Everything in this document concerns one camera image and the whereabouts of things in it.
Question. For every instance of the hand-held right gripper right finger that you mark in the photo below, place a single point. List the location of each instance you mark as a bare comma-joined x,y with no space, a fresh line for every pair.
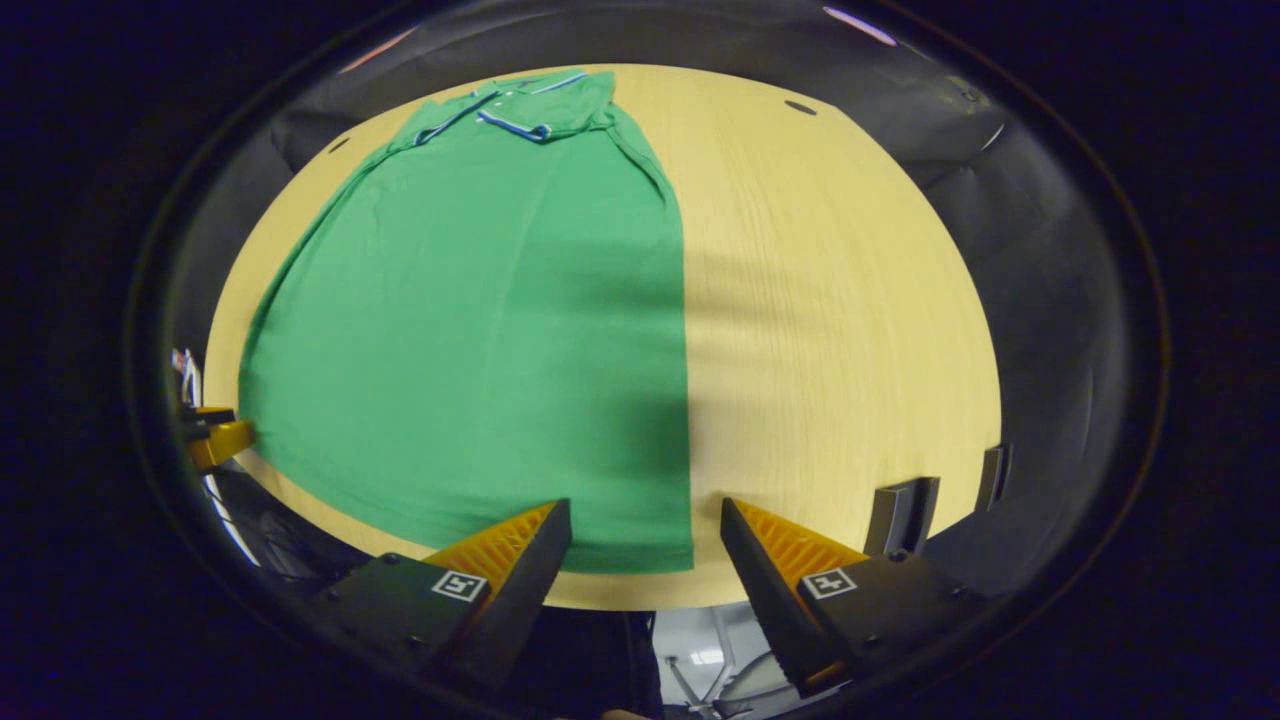
780,610

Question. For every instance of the grey chair base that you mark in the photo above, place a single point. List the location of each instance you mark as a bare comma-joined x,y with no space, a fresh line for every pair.
712,705

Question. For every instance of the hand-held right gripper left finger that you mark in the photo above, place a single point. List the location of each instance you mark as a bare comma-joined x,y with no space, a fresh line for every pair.
520,600

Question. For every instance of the dark grey curved panel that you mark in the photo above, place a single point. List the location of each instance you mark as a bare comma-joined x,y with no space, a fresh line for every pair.
900,515
995,478

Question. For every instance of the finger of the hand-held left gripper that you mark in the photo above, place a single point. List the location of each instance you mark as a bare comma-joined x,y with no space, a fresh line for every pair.
222,442

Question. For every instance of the green T-shirt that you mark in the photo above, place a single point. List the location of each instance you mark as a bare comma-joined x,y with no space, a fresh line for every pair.
480,330

